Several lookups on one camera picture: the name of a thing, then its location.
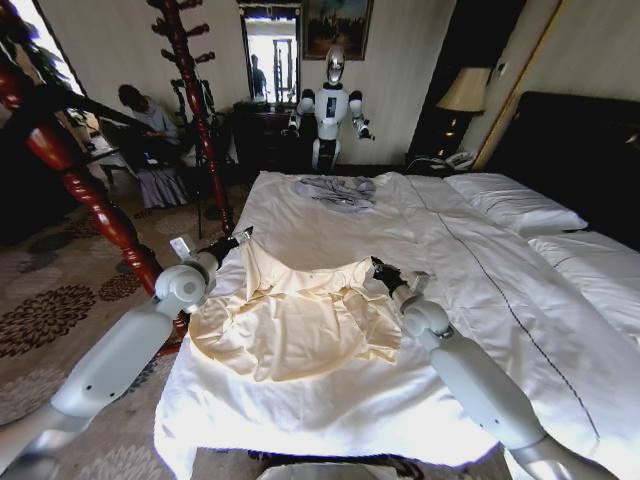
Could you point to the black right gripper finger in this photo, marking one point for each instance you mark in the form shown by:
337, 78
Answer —
372, 269
378, 260

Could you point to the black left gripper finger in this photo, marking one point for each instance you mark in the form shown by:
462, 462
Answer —
245, 231
244, 239

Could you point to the cream yellow shirt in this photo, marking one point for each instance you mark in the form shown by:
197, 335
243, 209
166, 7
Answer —
295, 325

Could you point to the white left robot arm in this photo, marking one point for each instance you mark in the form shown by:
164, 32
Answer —
130, 340

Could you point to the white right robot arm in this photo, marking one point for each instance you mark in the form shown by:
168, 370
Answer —
470, 370

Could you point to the white bed duvet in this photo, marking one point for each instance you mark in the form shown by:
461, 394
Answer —
450, 310

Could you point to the red wooden clothes hanger stand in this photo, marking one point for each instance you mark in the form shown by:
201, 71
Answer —
85, 185

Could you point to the dark bed headboard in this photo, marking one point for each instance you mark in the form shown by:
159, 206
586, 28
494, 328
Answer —
590, 150

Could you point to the crumpled lavender garment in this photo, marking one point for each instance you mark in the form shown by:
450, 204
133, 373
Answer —
335, 191

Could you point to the black tripod stand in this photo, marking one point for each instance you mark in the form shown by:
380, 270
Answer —
205, 150

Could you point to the dark wooden dresser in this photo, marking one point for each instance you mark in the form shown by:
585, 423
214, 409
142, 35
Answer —
270, 135

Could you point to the dark nightstand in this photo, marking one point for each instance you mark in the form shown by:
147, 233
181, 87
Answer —
425, 162

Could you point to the seated person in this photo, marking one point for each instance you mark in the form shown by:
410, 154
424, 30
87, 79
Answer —
152, 145

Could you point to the white desk telephone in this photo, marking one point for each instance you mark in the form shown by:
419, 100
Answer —
457, 160

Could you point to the white pillow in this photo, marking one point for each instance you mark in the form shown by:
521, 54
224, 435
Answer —
515, 202
595, 270

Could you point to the white humanoid robot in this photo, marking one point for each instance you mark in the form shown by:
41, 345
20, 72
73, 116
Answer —
330, 110

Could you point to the standing person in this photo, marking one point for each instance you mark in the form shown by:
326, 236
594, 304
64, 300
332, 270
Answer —
258, 77

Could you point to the table lamp with cream shade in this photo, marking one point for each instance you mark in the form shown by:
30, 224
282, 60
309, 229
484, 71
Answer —
465, 92

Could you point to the white robot front shell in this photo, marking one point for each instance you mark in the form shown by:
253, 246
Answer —
310, 473

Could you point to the framed dark painting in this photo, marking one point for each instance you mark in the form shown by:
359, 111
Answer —
337, 27

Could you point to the green leafy plant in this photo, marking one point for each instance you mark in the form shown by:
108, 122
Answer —
52, 65

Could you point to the red wooden coat rack post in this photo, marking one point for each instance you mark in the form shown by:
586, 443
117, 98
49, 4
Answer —
197, 100

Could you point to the dark framed wall mirror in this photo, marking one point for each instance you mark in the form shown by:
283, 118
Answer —
270, 55

